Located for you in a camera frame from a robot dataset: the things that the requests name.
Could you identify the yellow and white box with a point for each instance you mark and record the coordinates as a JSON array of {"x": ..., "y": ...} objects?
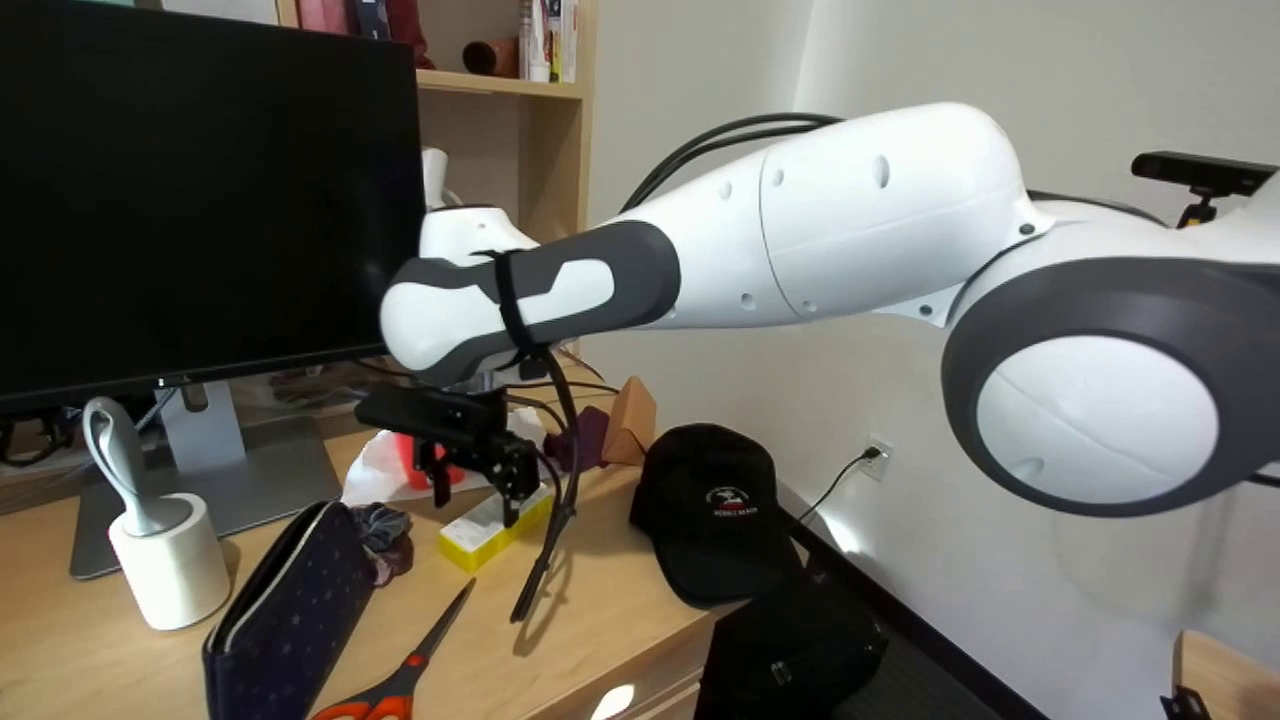
[{"x": 476, "y": 533}]

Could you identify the white cup holder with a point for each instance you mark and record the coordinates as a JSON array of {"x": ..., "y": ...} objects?
[{"x": 173, "y": 572}]

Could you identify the dark dotted pencil case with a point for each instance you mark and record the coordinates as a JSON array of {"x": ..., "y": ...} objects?
[{"x": 290, "y": 621}]

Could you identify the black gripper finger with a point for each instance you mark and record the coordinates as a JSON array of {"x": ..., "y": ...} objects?
[
  {"x": 514, "y": 500},
  {"x": 438, "y": 468}
]

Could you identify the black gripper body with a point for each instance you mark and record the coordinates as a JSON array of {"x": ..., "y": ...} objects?
[{"x": 472, "y": 430}]

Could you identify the orange handled scissors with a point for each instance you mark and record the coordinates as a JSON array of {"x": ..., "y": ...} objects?
[{"x": 394, "y": 695}]

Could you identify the black computer monitor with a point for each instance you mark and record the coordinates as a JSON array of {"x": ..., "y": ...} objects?
[{"x": 189, "y": 202}]

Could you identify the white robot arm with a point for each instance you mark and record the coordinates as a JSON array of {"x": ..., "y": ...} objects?
[{"x": 1092, "y": 362}]

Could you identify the black camera on stand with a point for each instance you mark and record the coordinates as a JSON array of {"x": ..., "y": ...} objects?
[{"x": 1207, "y": 177}]

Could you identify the black bag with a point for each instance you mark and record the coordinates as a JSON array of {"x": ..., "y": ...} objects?
[{"x": 795, "y": 654}]

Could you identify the black baseball cap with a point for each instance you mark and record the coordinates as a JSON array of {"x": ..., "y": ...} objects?
[{"x": 704, "y": 500}]

